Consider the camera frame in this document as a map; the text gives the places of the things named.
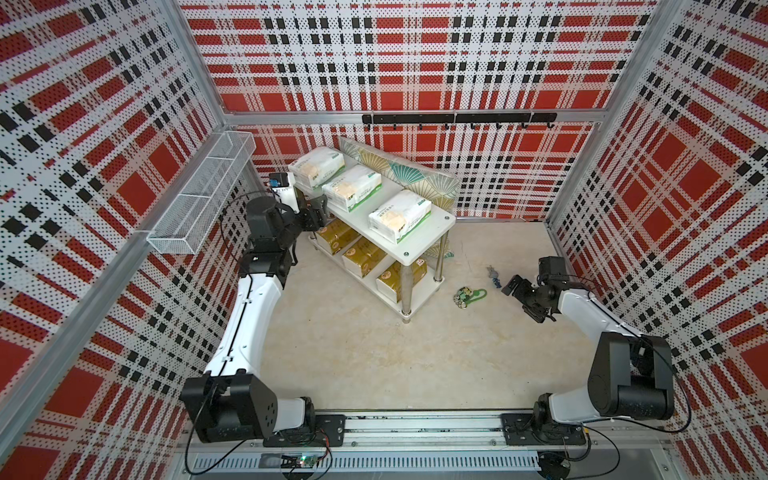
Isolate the white two-tier shelf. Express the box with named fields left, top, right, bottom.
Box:
left=288, top=147, right=456, bottom=322

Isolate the white green tissue pack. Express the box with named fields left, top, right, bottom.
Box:
left=368, top=190, right=432, bottom=244
left=289, top=146, right=346, bottom=189
left=322, top=165, right=382, bottom=212

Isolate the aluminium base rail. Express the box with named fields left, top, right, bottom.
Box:
left=166, top=409, right=686, bottom=479

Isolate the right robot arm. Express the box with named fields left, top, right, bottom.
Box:
left=501, top=256, right=675, bottom=444

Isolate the green sloth figure keychain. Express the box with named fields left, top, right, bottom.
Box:
left=453, top=287, right=487, bottom=309

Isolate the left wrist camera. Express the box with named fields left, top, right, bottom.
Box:
left=268, top=172, right=300, bottom=214

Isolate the gold tissue pack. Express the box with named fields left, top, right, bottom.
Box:
left=316, top=219, right=359, bottom=255
left=376, top=258, right=428, bottom=303
left=342, top=237, right=387, bottom=278

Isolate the black wall hook rail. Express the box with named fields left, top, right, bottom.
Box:
left=361, top=112, right=558, bottom=127

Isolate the fan pattern cushion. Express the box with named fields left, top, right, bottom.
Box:
left=328, top=137, right=460, bottom=265

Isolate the grey rabbit figure keychain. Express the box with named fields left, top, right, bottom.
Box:
left=486, top=266, right=502, bottom=289

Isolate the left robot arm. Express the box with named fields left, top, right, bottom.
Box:
left=180, top=196, right=328, bottom=443

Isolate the white wire mesh basket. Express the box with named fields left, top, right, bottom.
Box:
left=147, top=131, right=255, bottom=255

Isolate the green circuit board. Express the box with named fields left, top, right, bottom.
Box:
left=280, top=454, right=323, bottom=470

